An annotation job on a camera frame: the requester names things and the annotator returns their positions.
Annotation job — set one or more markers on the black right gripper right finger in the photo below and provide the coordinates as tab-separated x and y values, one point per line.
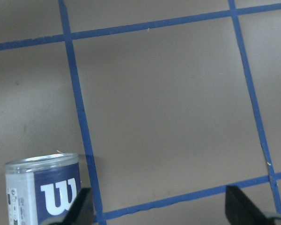
240	210

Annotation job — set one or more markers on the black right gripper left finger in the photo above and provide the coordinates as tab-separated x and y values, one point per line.
82	210

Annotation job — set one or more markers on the clear Wilson tennis ball can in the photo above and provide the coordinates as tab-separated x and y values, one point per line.
42	188

